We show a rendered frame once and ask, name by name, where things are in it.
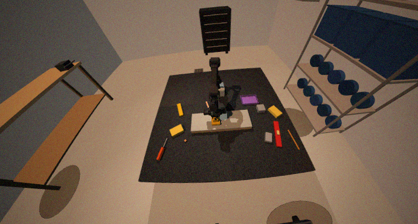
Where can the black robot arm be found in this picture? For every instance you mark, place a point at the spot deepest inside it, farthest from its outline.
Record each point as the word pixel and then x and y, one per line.
pixel 215 86

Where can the beige rectangular block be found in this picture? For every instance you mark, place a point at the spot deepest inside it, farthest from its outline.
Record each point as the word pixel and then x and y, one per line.
pixel 260 108

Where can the red-handled awl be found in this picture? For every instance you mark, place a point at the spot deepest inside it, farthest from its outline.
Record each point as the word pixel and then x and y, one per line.
pixel 160 153

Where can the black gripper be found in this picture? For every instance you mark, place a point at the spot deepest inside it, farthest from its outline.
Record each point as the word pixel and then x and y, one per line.
pixel 223 110

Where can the red flat bar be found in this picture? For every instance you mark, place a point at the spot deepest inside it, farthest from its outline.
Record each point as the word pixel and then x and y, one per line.
pixel 277 134

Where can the beige flat square block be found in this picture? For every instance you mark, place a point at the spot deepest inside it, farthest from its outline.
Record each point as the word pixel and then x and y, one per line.
pixel 268 137

